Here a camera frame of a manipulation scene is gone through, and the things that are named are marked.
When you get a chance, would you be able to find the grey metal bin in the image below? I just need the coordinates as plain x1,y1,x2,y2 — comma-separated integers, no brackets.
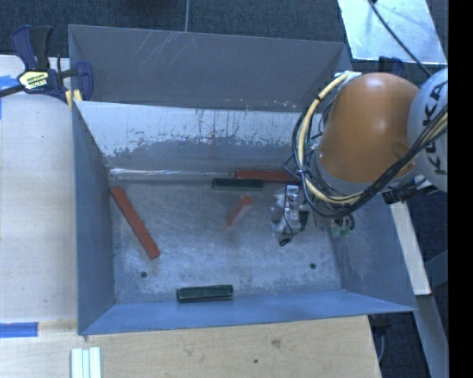
67,24,419,336

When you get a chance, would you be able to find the black cylinder on white bracket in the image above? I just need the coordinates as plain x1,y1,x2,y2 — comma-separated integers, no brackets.
381,174,439,205

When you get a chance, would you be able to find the dark green flat block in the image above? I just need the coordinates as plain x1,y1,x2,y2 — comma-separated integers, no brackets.
176,283,235,304
211,177,265,191

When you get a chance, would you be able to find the pale wood board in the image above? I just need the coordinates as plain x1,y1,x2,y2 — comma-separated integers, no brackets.
0,56,80,324

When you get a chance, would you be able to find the red-brown flat block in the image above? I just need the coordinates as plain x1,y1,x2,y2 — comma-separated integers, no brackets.
233,169,301,184
224,195,255,228
110,185,162,261

